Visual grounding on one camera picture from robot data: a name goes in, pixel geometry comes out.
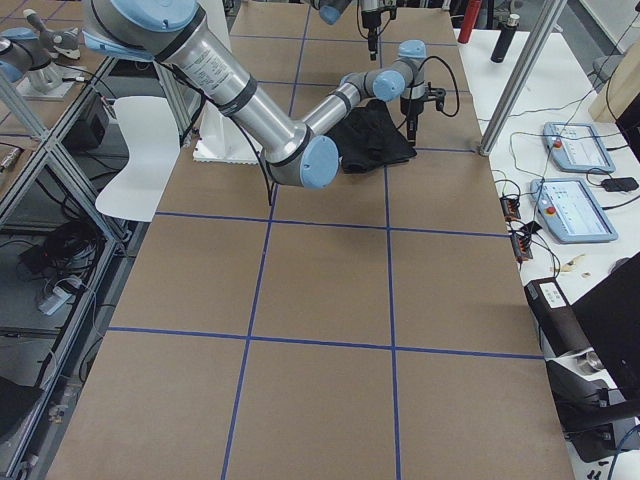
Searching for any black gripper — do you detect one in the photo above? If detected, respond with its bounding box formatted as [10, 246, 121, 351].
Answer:
[400, 85, 446, 141]
[358, 0, 397, 61]

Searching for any black graphic t-shirt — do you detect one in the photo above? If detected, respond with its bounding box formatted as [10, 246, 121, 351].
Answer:
[327, 99, 417, 174]

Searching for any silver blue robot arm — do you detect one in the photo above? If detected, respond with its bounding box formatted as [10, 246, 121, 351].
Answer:
[83, 1, 446, 189]
[306, 0, 397, 61]

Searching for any red bottle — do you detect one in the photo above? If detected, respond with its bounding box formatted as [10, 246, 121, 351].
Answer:
[457, 0, 483, 44]

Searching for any black water bottle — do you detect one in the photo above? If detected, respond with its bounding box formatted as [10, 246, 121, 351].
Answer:
[490, 13, 520, 63]

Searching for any black orange terminal block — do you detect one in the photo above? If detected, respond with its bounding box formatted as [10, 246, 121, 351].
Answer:
[499, 194, 533, 265]

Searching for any upper teach pendant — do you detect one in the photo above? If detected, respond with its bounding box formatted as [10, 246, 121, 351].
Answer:
[542, 122, 616, 174]

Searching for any teach pendant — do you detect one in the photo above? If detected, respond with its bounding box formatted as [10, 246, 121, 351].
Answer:
[530, 178, 618, 244]
[542, 122, 616, 174]

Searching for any lower teach pendant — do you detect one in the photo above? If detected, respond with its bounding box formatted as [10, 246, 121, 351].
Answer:
[530, 178, 618, 244]

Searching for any brown paper table cover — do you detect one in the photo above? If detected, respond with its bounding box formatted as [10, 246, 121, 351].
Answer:
[47, 3, 576, 480]

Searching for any black power adapter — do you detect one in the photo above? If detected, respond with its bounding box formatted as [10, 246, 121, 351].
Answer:
[600, 177, 639, 192]

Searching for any white plastic chair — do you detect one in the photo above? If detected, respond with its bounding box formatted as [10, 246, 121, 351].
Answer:
[95, 96, 181, 222]

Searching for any black monitor stand device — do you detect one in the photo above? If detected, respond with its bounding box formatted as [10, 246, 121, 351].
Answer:
[524, 256, 639, 462]

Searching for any white power strip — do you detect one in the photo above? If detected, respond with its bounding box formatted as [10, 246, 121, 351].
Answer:
[38, 276, 83, 316]

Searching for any aluminium frame post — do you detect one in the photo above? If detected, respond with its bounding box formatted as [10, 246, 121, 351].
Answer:
[478, 0, 568, 157]

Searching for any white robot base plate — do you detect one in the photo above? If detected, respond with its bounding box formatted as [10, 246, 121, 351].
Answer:
[193, 103, 258, 164]

